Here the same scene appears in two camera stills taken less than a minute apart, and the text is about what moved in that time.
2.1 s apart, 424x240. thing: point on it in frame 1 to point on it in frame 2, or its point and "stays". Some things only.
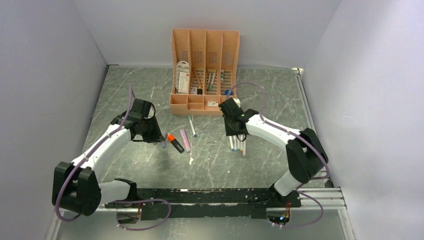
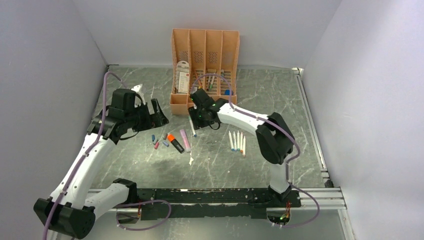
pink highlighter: [185, 140] stays
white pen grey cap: [235, 142] stays
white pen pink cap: [231, 142] stays
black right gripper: [229, 132] to [197, 123]
